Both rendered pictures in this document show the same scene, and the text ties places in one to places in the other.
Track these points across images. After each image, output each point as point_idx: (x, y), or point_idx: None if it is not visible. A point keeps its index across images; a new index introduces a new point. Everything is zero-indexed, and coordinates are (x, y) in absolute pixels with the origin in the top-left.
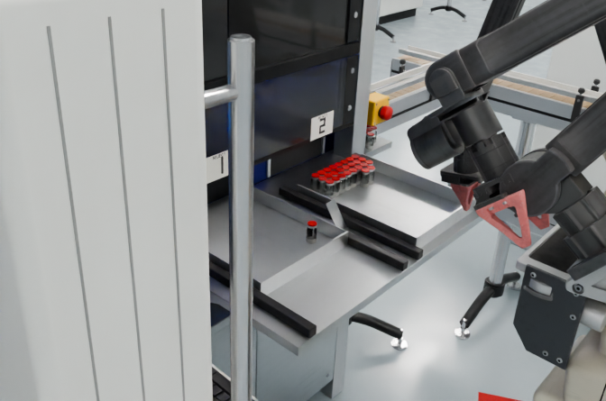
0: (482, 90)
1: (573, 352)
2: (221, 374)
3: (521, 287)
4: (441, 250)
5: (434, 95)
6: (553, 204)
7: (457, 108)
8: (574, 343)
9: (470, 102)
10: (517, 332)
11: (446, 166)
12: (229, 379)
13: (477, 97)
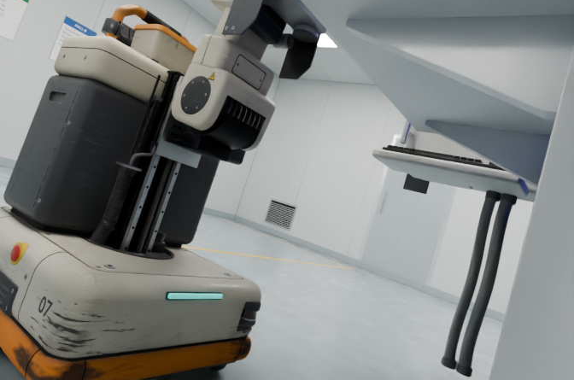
0: None
1: (270, 70)
2: (452, 158)
3: (318, 43)
4: (352, 57)
5: None
6: None
7: None
8: (237, 78)
9: None
10: (306, 71)
11: None
12: (447, 160)
13: None
